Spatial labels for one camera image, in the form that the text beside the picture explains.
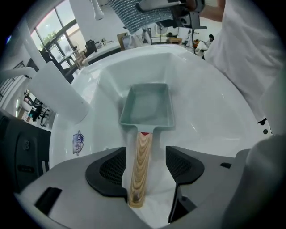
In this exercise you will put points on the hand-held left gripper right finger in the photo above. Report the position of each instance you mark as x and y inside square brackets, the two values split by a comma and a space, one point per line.
[207, 190]

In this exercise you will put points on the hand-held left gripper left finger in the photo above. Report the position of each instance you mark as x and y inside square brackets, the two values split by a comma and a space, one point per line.
[73, 201]

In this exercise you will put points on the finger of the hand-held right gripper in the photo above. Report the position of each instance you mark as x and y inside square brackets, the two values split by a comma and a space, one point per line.
[156, 4]

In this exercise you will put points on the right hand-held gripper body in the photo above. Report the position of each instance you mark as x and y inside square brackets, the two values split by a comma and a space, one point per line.
[190, 18]

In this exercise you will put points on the person's right forearm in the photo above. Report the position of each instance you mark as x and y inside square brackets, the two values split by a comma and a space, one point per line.
[212, 11]

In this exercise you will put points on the blue badge sticker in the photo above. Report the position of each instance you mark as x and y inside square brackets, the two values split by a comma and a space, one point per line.
[78, 142]

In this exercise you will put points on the person's white daisy shirt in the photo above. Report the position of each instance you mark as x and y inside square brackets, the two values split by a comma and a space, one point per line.
[245, 56]

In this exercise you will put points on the white rectangular wash basin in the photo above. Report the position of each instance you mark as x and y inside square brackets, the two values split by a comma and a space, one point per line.
[102, 52]

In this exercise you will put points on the black basin faucet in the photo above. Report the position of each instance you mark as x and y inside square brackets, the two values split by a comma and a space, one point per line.
[91, 45]

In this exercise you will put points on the white sink basin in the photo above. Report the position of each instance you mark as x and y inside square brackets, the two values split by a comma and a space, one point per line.
[201, 111]

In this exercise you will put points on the white curved faucet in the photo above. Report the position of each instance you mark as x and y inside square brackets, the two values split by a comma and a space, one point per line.
[58, 94]

